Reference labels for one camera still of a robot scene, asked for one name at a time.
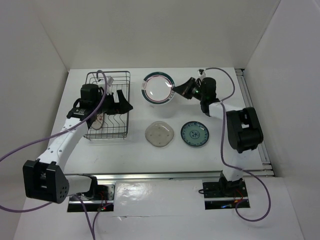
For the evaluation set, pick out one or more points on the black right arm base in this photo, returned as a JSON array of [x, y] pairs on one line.
[[224, 188]]

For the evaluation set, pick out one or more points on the orange sunburst white plate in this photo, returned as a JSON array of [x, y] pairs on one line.
[[99, 122]]

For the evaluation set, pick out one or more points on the aluminium front rail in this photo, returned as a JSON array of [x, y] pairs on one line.
[[158, 176]]

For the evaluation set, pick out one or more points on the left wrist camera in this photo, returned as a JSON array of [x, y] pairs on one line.
[[109, 81]]

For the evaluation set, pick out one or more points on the aluminium right side rail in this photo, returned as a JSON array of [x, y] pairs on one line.
[[266, 166]]

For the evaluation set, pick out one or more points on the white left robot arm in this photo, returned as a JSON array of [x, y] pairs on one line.
[[44, 178]]

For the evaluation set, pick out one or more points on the grey wire dish rack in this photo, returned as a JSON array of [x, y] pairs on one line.
[[115, 126]]

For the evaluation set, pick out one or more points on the clear glass square plate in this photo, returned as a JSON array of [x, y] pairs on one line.
[[159, 134]]

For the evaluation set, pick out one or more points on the green red rimmed white plate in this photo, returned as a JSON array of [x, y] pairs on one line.
[[157, 88]]

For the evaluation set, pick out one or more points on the aluminium rail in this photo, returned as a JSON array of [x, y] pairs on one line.
[[266, 166], [158, 176]]

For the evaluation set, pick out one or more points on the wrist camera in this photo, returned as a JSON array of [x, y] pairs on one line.
[[201, 73], [109, 81]]

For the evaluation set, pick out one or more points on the blue white patterned plate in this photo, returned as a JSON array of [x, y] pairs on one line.
[[194, 134]]

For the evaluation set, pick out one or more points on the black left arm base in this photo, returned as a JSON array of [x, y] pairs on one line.
[[96, 190]]

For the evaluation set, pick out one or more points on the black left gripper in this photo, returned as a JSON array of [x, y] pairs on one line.
[[121, 107]]

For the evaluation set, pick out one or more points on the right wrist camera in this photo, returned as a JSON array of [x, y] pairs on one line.
[[201, 73]]

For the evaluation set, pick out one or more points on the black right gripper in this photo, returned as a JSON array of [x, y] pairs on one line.
[[184, 89]]

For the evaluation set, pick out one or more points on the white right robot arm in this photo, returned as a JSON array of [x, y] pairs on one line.
[[240, 127]]

